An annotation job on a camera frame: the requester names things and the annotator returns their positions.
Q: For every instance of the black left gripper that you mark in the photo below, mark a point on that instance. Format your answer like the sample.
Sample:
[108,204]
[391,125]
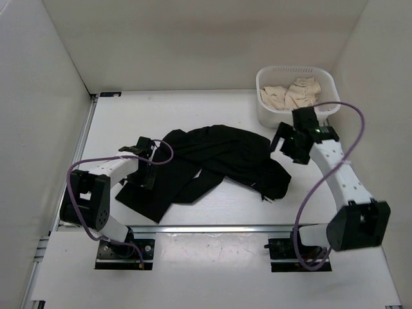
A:
[145,181]

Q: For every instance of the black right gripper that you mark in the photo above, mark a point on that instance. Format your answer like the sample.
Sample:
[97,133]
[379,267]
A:
[285,131]

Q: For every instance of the black trousers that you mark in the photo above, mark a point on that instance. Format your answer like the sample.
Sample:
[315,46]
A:
[195,162]

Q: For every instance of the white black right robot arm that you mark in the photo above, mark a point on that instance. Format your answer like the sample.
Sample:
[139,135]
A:
[360,220]

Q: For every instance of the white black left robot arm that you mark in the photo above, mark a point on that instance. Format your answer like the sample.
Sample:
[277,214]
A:
[86,200]

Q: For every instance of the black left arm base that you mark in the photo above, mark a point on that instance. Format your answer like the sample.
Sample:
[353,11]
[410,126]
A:
[112,257]

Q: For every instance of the beige garment in basket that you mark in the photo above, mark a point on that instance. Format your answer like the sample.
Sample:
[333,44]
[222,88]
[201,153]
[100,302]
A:
[303,92]

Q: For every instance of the white plastic basket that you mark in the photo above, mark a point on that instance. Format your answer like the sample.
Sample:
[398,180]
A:
[284,76]

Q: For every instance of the blue corner label sticker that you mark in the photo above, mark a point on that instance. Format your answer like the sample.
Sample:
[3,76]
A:
[110,94]

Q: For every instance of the white front cover panel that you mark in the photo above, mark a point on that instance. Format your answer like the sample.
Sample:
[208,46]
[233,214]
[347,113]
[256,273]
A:
[208,271]

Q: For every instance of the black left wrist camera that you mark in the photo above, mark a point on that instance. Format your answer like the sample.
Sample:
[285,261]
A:
[145,144]

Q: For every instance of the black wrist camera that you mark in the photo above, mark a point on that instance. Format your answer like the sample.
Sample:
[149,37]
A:
[145,144]
[304,118]

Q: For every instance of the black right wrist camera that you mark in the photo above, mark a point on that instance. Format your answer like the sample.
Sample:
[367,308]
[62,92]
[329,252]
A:
[304,118]

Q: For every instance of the aluminium table edge rail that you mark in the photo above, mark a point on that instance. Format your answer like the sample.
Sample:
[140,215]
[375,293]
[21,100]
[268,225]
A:
[210,229]

